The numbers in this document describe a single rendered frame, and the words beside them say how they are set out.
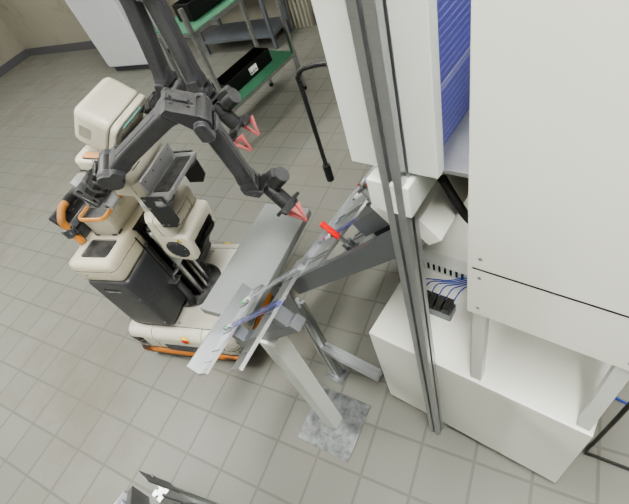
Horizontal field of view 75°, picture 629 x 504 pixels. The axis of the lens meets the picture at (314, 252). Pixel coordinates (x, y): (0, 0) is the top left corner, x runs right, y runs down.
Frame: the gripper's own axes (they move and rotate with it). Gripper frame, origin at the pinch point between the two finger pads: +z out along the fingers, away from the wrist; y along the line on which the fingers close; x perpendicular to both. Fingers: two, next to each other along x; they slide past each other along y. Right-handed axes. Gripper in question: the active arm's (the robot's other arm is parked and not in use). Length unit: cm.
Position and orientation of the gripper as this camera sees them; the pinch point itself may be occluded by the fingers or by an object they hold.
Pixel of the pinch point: (305, 219)
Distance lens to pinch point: 150.8
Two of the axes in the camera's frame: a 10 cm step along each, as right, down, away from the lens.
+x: -3.8, 1.7, 9.1
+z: 7.4, 6.5, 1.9
